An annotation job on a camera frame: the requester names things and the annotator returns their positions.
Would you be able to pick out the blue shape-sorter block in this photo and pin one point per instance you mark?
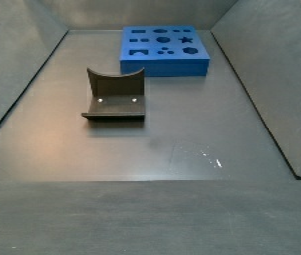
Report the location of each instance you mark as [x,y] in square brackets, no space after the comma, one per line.
[169,51]

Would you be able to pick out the black curved holder bracket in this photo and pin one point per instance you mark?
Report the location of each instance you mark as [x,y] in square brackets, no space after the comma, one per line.
[117,89]

